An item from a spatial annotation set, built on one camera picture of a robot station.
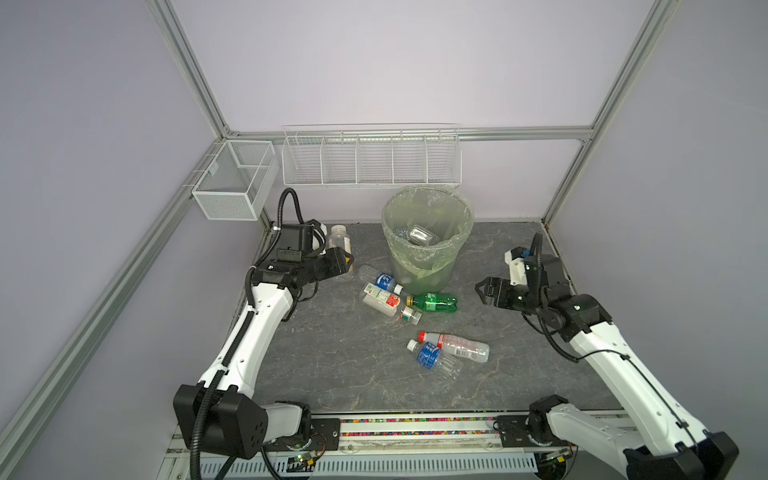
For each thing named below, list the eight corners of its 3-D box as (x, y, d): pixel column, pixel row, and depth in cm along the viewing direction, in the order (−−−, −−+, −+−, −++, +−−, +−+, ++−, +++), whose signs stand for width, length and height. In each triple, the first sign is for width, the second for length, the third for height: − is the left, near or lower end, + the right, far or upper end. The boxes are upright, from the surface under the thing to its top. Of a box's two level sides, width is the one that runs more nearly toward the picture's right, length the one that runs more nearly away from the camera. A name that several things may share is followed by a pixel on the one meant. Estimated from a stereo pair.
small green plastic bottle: (406, 314, 96) (407, 307, 92) (406, 300, 99) (406, 292, 96) (456, 314, 96) (458, 306, 92) (454, 299, 99) (456, 292, 96)
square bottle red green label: (361, 306, 98) (359, 296, 94) (369, 290, 102) (368, 280, 97) (394, 318, 95) (393, 309, 91) (401, 301, 99) (401, 292, 95)
